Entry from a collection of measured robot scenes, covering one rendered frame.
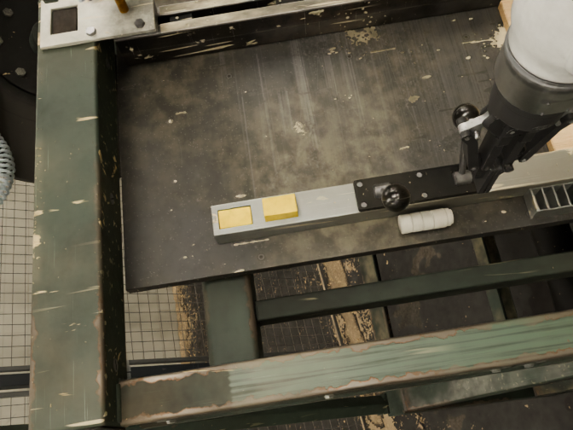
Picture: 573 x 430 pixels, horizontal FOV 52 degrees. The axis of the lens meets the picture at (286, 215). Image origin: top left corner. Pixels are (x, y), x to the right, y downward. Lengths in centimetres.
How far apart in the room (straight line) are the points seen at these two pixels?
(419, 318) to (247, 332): 216
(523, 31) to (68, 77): 71
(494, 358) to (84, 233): 59
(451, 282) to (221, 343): 37
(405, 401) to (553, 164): 113
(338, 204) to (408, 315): 222
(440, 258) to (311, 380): 215
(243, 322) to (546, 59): 59
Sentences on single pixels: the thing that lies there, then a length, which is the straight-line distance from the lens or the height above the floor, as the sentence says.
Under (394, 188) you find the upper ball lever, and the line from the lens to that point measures 77.
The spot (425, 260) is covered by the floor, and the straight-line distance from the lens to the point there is 298.
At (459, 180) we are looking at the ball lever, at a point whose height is 140.
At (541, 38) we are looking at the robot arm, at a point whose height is 165.
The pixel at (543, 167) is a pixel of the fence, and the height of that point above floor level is 127.
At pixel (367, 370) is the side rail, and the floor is 155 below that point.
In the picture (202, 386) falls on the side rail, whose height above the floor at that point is 173.
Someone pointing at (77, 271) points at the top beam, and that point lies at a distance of 86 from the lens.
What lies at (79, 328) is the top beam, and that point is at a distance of 84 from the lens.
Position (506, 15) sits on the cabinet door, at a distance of 114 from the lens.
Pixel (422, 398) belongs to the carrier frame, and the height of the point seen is 79.
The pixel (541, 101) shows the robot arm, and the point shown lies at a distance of 58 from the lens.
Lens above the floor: 204
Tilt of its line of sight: 30 degrees down
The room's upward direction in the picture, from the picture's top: 85 degrees counter-clockwise
